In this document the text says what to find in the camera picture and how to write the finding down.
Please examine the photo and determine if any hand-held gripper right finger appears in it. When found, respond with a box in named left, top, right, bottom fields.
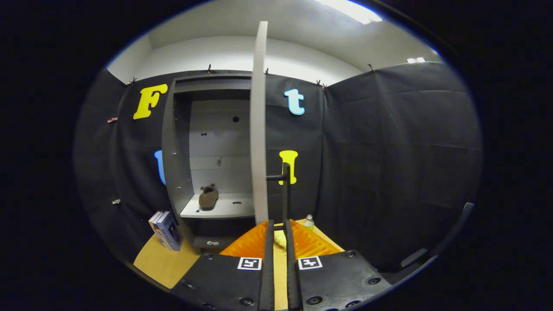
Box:
left=283, top=219, right=394, bottom=311

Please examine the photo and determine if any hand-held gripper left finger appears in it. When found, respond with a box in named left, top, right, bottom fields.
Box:
left=170, top=219, right=276, bottom=311

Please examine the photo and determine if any black door handle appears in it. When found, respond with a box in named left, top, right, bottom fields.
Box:
left=266, top=163, right=291, bottom=229

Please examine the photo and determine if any brown fuzzy shoe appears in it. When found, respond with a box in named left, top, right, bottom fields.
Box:
left=198, top=184, right=219, bottom=211

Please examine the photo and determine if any beige shoe cabinet door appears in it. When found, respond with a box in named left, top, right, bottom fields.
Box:
left=249, top=21, right=269, bottom=226

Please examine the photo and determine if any dark grey shoe cabinet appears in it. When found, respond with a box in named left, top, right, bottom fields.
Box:
left=161, top=73, right=260, bottom=252

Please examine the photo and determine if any blue book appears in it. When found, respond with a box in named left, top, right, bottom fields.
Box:
left=155, top=211, right=183, bottom=252

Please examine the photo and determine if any long ceiling light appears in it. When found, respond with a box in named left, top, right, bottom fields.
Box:
left=315, top=0, right=383, bottom=25

